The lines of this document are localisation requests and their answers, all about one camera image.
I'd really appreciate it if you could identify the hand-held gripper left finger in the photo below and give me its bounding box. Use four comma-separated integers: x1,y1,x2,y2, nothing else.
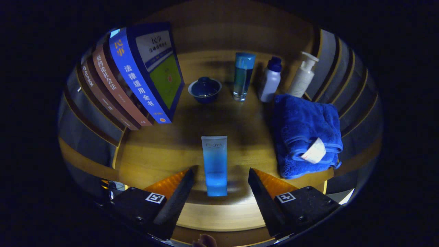
103,167,196,240

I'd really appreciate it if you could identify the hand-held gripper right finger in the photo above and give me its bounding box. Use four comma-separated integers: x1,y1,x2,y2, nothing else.
248,168,342,239

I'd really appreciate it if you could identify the wooden drawer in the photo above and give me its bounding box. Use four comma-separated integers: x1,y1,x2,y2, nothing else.
170,202,275,247

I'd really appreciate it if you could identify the blue and white tube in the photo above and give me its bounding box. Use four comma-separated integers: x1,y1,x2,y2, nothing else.
201,136,228,197

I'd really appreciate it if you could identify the wooden countertop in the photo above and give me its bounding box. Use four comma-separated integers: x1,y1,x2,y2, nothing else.
113,50,335,206

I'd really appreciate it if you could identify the wooden cabinet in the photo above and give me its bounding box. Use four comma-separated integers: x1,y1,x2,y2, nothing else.
58,3,383,246

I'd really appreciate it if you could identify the white panel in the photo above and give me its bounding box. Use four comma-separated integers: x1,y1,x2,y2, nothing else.
334,188,355,205

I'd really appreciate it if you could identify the blue folded towel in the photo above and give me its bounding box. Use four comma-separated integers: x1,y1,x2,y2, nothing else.
273,94,344,180

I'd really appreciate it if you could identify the dark blue lidded teacup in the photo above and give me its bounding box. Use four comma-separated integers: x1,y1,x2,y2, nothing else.
188,77,222,104

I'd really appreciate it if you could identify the white bottle dark blue cap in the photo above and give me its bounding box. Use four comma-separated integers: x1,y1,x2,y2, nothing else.
258,56,282,103

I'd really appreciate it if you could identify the dark brown book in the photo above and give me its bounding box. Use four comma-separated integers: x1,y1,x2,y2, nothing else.
81,57,139,131

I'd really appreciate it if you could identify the teal clear bottle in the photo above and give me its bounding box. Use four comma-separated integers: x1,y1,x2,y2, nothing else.
233,52,256,102

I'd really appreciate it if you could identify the white pump bottle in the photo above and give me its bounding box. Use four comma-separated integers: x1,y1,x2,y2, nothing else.
287,51,319,98

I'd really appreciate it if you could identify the reddish brown book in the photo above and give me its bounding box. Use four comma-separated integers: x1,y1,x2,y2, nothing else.
92,43,153,127

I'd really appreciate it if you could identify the blue book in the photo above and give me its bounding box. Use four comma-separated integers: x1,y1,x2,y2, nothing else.
109,22,185,125

